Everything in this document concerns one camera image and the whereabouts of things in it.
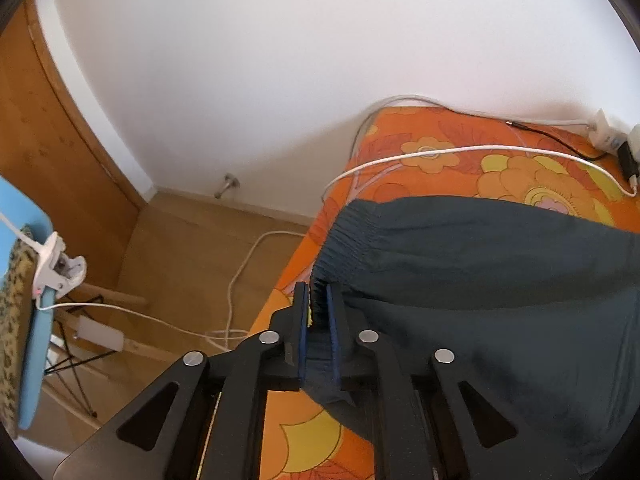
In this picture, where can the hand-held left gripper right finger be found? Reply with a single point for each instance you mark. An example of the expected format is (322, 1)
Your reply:
(334, 342)

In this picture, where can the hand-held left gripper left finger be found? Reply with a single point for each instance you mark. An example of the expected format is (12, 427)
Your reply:
(301, 332)

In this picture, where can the dark teal pants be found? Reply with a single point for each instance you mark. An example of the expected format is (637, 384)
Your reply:
(475, 285)

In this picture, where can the metal door stopper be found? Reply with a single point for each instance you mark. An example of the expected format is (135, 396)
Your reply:
(227, 185)

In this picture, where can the white power brick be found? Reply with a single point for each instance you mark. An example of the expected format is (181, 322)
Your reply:
(100, 334)

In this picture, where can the orange floral bed sheet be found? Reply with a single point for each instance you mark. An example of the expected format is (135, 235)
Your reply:
(450, 170)

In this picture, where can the white clip holder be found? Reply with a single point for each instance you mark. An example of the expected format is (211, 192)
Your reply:
(57, 265)

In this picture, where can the blue chair with wooden legs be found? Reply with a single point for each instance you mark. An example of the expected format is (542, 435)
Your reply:
(42, 310)

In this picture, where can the leopard print cushion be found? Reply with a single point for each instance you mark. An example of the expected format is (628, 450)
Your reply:
(15, 320)

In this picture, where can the wooden door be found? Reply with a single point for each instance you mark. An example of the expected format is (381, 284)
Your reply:
(50, 135)

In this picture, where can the white power strip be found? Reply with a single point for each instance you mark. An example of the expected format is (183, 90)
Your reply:
(605, 130)

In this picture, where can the white plug adapter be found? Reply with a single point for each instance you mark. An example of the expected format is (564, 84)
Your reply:
(635, 140)

